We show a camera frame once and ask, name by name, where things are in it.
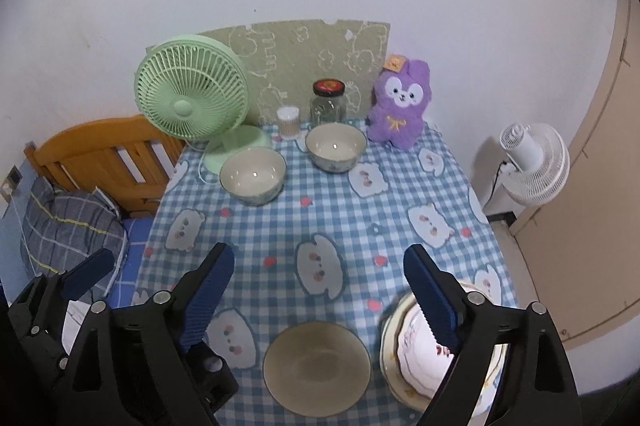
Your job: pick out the medium floral ceramic bowl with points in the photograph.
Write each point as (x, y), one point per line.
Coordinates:
(335, 147)

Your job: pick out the purple plush bunny toy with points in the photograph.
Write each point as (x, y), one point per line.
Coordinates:
(401, 95)

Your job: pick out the glass jar black lid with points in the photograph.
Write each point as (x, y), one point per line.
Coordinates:
(328, 104)

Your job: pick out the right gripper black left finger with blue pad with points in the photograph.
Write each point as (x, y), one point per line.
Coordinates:
(149, 364)

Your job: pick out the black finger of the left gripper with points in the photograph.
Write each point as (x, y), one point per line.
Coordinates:
(34, 322)

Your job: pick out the cream plate gold rim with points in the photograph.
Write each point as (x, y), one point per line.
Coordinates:
(387, 345)

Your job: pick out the white floor fan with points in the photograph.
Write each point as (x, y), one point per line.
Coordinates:
(540, 163)

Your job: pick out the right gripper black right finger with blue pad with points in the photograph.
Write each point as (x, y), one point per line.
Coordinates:
(536, 387)

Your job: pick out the blue checkered tablecloth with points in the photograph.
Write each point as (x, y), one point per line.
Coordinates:
(328, 248)

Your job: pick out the large floral ceramic bowl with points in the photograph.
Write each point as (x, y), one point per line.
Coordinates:
(254, 176)

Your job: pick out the small floral ceramic bowl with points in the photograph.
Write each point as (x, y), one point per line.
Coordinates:
(317, 369)

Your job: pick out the cotton swab container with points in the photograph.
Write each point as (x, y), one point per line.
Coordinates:
(288, 122)

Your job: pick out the wall power socket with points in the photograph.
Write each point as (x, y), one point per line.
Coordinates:
(10, 184)

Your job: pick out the white plate red floral rim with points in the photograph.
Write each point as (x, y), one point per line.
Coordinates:
(423, 360)

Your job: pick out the green patterned wall mat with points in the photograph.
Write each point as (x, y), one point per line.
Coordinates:
(283, 59)

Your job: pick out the grey plaid pillow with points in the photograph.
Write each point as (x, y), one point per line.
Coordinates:
(61, 228)

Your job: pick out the green desk fan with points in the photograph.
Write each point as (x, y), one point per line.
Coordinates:
(195, 88)

